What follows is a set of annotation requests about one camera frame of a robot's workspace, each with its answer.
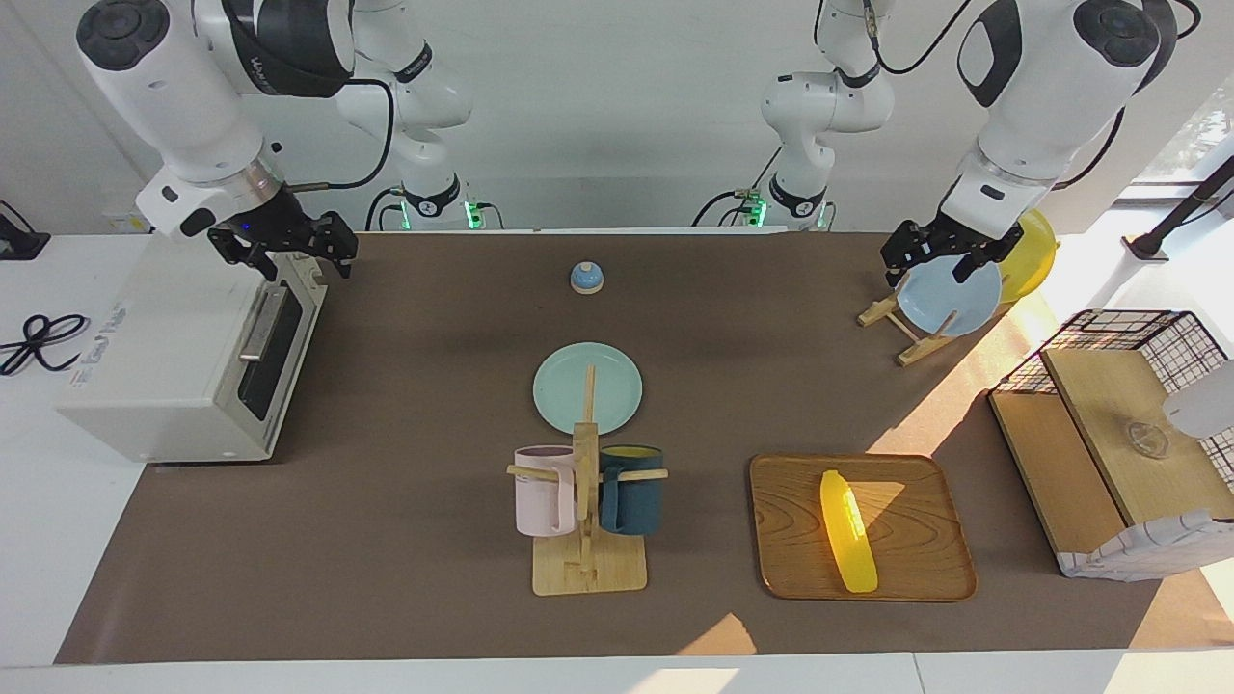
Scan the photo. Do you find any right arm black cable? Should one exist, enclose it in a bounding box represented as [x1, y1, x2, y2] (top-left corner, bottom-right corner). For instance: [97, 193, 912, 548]
[289, 77, 397, 192]

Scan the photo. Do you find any white blurry object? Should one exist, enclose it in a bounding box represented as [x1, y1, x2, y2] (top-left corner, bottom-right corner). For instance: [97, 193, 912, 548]
[1163, 360, 1234, 440]

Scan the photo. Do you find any yellow corn cob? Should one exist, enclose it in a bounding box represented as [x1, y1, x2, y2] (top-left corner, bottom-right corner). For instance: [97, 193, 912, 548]
[819, 469, 879, 594]

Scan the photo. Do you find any coiled black cable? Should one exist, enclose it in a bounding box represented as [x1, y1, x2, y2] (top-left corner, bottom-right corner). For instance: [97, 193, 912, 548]
[0, 313, 90, 377]

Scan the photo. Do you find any brown table mat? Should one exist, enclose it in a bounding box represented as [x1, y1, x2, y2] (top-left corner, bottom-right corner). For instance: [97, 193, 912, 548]
[55, 231, 1234, 666]

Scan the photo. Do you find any wooden serving tray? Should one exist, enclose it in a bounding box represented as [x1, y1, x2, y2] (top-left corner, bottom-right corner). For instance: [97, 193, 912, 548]
[749, 454, 978, 602]

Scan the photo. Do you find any wire basket wooden shelf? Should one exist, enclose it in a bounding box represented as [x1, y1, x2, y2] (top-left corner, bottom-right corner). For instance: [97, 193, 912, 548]
[988, 308, 1234, 581]

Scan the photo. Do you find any pink mug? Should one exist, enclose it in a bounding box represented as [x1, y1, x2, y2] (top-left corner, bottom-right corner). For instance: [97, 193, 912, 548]
[513, 444, 579, 538]

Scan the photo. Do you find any wooden mug tree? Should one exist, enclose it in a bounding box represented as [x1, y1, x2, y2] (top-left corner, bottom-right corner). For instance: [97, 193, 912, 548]
[507, 363, 670, 597]

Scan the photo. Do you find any wooden plate rack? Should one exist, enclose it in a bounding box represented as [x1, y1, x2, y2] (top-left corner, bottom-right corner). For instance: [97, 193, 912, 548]
[857, 294, 965, 367]

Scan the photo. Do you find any white toaster oven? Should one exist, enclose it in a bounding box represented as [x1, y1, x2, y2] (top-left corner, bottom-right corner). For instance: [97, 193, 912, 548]
[55, 231, 329, 466]

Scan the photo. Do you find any dark teal mug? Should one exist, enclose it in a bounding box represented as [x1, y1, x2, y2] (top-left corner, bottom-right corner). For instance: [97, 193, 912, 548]
[598, 444, 665, 537]

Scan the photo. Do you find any yellow plate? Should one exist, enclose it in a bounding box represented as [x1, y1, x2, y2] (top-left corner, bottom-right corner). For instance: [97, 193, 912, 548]
[998, 207, 1059, 305]

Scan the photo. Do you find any oven door with glass window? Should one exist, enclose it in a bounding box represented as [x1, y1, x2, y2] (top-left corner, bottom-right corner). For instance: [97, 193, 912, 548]
[224, 260, 327, 452]

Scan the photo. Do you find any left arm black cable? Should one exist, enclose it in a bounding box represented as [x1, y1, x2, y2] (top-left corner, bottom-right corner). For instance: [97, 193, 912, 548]
[815, 0, 1201, 196]

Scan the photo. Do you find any light blue plate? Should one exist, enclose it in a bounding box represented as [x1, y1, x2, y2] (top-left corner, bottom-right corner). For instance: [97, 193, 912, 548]
[897, 255, 1004, 338]

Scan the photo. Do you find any black angled stand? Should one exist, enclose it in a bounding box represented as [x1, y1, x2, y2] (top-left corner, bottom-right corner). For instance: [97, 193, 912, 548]
[1121, 154, 1234, 261]

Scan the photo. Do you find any pale green plate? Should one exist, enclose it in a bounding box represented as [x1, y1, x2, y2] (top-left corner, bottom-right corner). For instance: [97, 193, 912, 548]
[532, 342, 644, 437]

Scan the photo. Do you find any wooden step shelf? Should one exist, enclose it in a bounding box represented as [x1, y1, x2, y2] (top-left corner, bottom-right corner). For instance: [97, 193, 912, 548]
[990, 347, 1234, 555]

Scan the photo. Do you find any black clamp mount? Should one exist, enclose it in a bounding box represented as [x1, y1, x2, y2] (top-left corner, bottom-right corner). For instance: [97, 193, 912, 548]
[0, 200, 51, 261]

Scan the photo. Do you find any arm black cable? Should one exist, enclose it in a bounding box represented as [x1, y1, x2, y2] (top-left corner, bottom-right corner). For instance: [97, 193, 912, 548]
[815, 0, 1201, 196]
[289, 77, 397, 192]

